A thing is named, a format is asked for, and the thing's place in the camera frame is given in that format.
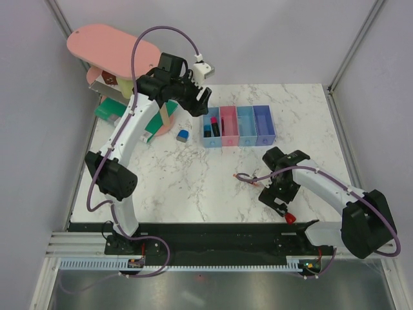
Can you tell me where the white eraser box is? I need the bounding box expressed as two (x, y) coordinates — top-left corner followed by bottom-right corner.
(107, 114), (155, 144)

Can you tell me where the blue pencil sharpener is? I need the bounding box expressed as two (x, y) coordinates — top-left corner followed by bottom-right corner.
(176, 130), (189, 143)

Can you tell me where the red pen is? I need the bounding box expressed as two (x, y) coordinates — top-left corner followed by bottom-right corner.
(233, 174), (261, 187)
(221, 118), (225, 136)

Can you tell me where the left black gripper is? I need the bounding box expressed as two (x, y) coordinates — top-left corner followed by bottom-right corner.
(171, 70), (212, 118)

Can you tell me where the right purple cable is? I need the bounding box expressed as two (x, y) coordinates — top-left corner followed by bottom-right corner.
(236, 164), (403, 280)

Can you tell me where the pink drawer bin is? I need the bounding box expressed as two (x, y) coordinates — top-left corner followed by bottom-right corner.
(219, 106), (239, 147)

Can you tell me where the light blue cable duct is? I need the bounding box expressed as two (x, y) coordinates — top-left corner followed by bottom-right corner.
(59, 257), (308, 273)

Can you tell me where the blue cap black highlighter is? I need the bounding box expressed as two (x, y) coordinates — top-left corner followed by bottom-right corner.
(203, 125), (212, 138)

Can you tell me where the red black round stamp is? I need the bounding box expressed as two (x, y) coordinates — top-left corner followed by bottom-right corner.
(282, 212), (296, 225)

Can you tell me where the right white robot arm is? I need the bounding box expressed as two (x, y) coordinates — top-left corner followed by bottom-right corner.
(259, 147), (401, 259)

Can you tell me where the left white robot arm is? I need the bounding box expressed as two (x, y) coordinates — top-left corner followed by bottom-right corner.
(85, 53), (215, 254)

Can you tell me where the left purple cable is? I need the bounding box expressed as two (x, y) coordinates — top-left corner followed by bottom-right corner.
(57, 26), (201, 295)

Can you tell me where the purple drawer bin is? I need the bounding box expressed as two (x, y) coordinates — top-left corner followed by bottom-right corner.
(253, 105), (276, 146)

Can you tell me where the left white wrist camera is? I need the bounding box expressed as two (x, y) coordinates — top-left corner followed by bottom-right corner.
(192, 61), (215, 85)

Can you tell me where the dark red card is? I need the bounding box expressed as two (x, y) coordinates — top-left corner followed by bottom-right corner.
(101, 70), (118, 85)

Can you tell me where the pink cap black highlighter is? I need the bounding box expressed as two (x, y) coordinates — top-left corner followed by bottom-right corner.
(210, 117), (220, 137)

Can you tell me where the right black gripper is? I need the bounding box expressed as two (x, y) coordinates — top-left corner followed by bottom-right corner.
(258, 174), (301, 217)

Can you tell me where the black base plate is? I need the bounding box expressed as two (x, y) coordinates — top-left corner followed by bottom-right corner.
(103, 222), (336, 269)

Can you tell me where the pink tiered shelf stand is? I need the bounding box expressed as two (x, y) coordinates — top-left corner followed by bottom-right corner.
(66, 24), (174, 136)

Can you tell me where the purple cable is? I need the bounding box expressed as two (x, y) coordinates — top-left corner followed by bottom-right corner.
(236, 164), (403, 280)
(57, 26), (201, 295)

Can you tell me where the light blue drawer bin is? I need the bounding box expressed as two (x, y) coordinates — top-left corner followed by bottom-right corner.
(201, 107), (222, 148)

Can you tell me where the white silver box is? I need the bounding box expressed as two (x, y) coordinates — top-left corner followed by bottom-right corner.
(89, 81), (130, 105)

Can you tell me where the cream yellow cylinder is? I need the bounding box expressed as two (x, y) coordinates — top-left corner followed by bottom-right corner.
(116, 77), (134, 99)

